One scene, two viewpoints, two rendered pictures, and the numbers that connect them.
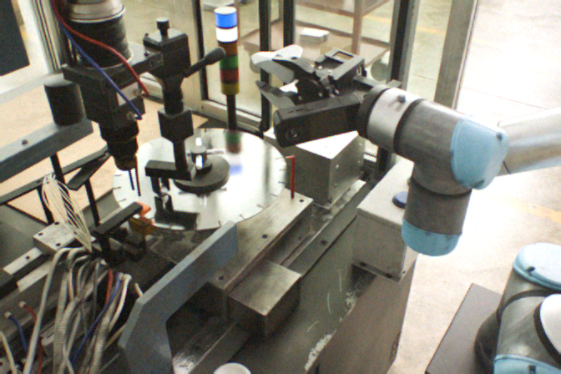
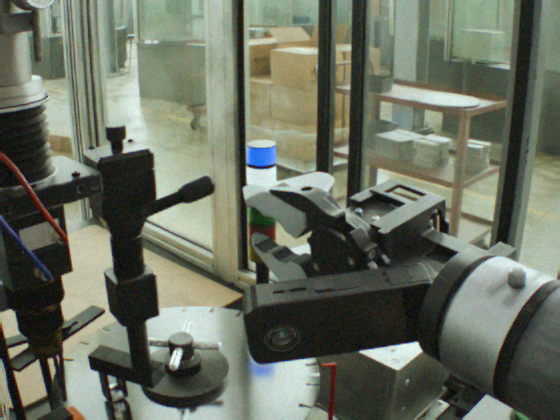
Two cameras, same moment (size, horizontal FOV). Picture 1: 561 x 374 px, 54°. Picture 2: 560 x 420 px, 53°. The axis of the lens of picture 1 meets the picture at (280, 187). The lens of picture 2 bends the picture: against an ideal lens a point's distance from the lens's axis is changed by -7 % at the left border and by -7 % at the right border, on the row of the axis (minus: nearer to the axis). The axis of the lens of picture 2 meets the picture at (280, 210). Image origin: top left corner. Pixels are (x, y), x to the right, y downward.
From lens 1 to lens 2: 0.34 m
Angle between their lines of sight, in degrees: 18
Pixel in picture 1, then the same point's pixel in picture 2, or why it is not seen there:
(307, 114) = (312, 300)
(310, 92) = (332, 255)
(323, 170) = (385, 386)
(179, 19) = (219, 163)
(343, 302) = not seen: outside the picture
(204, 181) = (181, 389)
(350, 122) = (407, 323)
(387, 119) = (484, 324)
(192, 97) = (227, 264)
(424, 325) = not seen: outside the picture
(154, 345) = not seen: outside the picture
